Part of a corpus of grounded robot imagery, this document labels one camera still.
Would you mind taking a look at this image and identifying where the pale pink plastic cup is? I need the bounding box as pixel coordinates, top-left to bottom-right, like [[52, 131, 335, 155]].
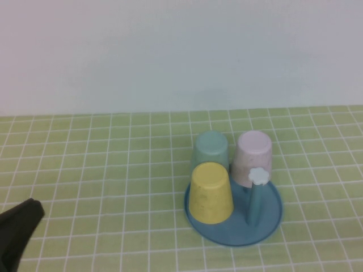
[[230, 130, 272, 189]]

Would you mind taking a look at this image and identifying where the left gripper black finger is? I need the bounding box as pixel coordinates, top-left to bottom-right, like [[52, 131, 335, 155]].
[[0, 198, 35, 241], [0, 199, 45, 272]]

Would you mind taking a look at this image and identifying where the yellow plastic cup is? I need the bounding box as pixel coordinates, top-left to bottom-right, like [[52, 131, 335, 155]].
[[188, 161, 235, 225]]

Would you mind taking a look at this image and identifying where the teal plastic cup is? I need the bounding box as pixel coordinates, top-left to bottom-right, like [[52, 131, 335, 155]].
[[191, 130, 230, 182]]

